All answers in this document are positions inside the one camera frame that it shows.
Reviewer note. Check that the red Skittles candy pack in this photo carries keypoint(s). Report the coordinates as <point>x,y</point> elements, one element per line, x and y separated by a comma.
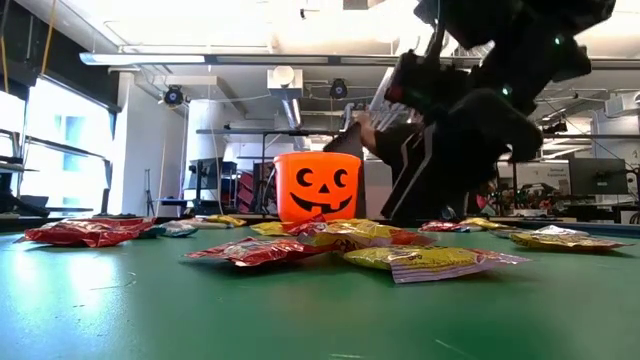
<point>440,226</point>
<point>415,239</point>
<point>255,251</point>
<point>85,232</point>
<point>302,226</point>

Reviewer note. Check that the white blue candy bar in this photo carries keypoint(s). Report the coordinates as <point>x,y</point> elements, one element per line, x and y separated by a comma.
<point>465,230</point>
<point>177,229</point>
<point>215,226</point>
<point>560,230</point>
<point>197,223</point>
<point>152,231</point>

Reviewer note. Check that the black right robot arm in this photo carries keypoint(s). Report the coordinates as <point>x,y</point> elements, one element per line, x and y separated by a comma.
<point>525,20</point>

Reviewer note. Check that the person's hand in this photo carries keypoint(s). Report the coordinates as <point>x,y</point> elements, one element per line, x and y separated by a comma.
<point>367,135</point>

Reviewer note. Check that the black ceiling spotlight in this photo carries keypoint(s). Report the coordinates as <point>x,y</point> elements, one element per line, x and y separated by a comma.
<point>173,95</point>
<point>555,127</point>
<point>338,89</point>

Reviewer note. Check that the black flat panel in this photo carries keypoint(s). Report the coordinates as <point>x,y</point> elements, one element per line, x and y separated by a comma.
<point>347,142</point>

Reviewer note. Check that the white partition panel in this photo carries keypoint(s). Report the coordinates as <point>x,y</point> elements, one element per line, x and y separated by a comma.
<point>375,195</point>

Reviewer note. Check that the white ceiling vent box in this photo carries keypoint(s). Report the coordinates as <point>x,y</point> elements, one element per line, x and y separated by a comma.
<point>284,87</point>

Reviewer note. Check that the orange pumpkin face bucket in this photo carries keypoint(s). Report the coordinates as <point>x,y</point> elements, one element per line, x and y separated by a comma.
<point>285,200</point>

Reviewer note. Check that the dark desk monitor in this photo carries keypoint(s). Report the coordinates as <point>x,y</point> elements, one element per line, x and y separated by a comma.
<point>597,176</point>

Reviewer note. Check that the cluttered workbench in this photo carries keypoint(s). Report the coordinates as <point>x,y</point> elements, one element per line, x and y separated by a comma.
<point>575,212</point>

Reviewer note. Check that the white round column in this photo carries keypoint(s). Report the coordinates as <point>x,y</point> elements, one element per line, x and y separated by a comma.
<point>205,145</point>

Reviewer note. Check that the black monitor on stand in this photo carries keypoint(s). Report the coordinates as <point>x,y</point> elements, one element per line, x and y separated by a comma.
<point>207,172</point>

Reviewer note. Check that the long ceiling light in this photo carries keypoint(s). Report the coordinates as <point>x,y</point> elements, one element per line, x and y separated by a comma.
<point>140,58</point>

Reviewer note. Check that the thin black tripod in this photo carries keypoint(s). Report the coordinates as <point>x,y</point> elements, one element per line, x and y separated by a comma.
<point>148,192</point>

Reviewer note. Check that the green table mat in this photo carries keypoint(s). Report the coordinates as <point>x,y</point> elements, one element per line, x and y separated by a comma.
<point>200,310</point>

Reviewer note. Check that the large bright window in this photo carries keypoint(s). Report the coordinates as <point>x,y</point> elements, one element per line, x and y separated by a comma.
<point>65,140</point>

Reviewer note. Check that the white wall air unit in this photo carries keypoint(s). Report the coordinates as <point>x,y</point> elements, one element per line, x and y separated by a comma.
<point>622,104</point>

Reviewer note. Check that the black metal rack frame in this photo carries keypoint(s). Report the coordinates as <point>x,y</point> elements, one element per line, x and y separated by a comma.
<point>235,132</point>

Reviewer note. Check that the black table frame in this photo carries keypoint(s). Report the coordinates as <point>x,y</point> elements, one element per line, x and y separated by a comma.
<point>7,224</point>

